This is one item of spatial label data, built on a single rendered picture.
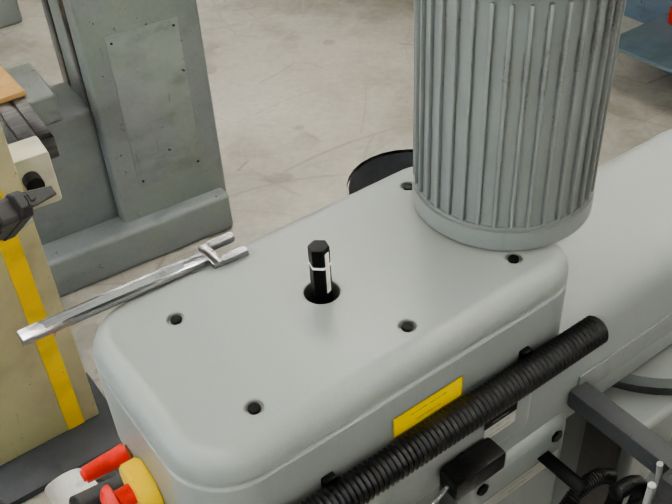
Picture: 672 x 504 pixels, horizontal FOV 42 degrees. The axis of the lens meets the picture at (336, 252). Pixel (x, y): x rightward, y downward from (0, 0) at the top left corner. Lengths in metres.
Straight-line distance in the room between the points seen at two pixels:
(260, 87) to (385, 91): 0.74
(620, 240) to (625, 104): 3.92
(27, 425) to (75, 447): 0.19
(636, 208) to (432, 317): 0.47
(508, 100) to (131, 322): 0.42
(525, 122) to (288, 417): 0.35
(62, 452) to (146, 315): 2.43
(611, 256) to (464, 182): 0.32
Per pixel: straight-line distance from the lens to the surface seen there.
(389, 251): 0.92
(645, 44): 5.22
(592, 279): 1.11
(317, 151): 4.58
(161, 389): 0.81
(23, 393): 3.16
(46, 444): 3.34
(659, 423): 1.30
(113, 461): 1.01
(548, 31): 0.80
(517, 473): 1.16
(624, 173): 1.31
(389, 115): 4.86
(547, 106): 0.84
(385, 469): 0.84
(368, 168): 3.37
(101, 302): 0.90
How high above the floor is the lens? 2.48
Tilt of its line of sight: 39 degrees down
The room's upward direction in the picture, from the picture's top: 4 degrees counter-clockwise
